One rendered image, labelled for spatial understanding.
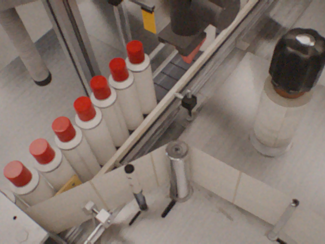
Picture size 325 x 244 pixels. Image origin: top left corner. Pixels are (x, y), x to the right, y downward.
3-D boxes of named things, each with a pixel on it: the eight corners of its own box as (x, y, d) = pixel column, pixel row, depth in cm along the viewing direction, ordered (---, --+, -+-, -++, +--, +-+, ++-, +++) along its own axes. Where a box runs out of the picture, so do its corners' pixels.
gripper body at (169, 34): (215, 23, 70) (216, -9, 63) (184, 56, 66) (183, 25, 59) (188, 12, 72) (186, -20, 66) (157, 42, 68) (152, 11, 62)
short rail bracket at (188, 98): (191, 126, 88) (190, 97, 77) (181, 120, 89) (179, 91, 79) (198, 116, 89) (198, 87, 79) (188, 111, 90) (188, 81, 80)
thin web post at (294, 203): (274, 243, 66) (298, 211, 51) (264, 237, 67) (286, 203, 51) (279, 235, 67) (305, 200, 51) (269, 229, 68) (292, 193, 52)
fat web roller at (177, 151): (183, 206, 72) (180, 167, 56) (165, 194, 73) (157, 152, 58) (196, 189, 73) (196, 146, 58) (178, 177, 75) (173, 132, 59)
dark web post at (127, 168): (143, 212, 72) (129, 174, 56) (137, 207, 72) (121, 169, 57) (149, 206, 72) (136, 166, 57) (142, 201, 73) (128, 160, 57)
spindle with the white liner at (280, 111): (280, 163, 75) (322, 71, 50) (242, 142, 78) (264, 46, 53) (299, 133, 78) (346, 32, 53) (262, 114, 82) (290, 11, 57)
